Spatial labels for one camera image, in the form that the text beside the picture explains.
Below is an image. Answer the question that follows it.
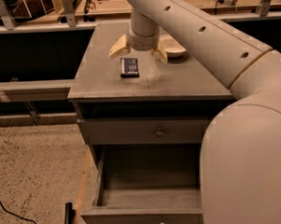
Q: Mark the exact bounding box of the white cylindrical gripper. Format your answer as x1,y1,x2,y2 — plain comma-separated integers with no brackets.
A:
109,28,168,64

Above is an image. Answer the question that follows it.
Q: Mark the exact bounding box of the open grey bottom drawer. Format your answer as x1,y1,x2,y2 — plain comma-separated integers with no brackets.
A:
81,144,204,224

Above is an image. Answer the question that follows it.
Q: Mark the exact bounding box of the grey wooden drawer cabinet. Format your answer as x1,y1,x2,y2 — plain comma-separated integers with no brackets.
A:
68,22,235,161

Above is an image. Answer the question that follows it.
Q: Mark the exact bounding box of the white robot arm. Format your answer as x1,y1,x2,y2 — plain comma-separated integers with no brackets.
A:
110,0,281,224

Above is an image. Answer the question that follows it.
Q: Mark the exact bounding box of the black bar on floor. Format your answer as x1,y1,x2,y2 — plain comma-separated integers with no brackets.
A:
64,202,73,224

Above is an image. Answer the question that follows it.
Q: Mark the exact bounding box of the black floor cable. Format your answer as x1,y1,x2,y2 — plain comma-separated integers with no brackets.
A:
0,189,46,224

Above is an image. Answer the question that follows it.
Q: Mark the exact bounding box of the white paper bowl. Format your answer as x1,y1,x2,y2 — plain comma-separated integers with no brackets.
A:
160,35,187,58

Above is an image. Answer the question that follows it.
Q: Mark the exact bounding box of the grey metal railing frame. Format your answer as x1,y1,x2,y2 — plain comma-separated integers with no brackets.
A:
0,0,281,128

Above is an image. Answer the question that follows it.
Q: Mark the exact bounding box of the closed grey middle drawer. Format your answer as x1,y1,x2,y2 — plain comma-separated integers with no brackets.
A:
78,118,209,145

